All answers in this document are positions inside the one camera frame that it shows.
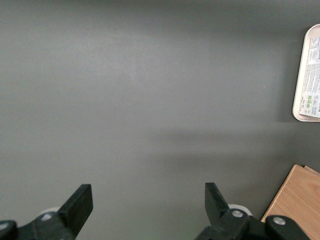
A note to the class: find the wooden drawer cabinet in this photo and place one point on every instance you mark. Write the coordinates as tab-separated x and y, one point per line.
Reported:
297	200

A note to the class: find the red and white carton box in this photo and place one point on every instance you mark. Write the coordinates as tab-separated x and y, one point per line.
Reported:
313	82

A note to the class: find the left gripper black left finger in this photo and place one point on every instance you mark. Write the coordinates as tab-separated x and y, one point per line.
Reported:
75	210

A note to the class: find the beige plastic tray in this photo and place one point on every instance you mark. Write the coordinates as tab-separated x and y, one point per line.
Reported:
301	75

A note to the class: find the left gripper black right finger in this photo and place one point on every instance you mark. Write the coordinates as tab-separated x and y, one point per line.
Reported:
217	210

